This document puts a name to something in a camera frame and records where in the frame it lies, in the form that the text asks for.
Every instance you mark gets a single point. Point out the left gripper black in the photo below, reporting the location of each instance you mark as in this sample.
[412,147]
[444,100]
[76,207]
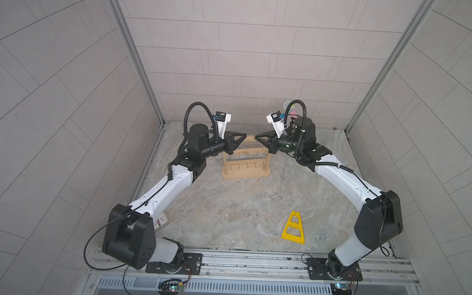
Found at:
[230,146]

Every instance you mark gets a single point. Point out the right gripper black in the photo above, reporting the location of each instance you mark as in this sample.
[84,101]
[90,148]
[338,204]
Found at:
[273,144]

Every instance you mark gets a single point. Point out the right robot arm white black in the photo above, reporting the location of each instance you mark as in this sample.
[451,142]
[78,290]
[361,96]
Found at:
[380,213]

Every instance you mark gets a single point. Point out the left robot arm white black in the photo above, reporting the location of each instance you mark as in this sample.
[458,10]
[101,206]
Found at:
[130,236]

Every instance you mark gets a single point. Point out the wooden jewelry display stand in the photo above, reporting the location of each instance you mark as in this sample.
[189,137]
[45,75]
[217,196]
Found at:
[250,160]

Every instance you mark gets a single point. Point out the yellow triangular plastic stand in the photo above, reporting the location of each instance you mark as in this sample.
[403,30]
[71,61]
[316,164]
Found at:
[293,230]

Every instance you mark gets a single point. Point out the pink toy microphone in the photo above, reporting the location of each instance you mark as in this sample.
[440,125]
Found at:
[288,106]

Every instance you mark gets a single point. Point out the small printed card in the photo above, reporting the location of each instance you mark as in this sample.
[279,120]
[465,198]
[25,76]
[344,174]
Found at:
[162,221]

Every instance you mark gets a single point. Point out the white ventilation grille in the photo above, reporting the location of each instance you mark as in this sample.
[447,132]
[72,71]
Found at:
[219,286]

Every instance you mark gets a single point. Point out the left green circuit board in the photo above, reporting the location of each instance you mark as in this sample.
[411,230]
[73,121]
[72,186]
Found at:
[171,287]

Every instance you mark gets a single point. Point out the green circuit board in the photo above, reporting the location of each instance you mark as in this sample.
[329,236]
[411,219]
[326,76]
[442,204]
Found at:
[171,287]
[341,289]

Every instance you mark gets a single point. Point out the right green circuit board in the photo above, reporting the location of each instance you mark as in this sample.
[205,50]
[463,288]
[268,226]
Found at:
[341,289]

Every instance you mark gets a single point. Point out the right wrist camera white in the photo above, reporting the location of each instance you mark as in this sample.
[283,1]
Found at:
[277,120]

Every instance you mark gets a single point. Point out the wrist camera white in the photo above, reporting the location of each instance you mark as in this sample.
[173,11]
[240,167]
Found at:
[277,120]
[222,119]

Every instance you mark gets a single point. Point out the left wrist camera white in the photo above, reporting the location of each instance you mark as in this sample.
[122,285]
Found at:
[222,119]

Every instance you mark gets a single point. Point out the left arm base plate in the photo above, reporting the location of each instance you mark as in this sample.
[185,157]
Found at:
[189,264]

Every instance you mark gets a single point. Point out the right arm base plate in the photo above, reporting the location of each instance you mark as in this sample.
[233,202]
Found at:
[320,269]

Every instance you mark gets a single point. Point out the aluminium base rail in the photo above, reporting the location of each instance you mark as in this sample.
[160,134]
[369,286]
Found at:
[294,267]

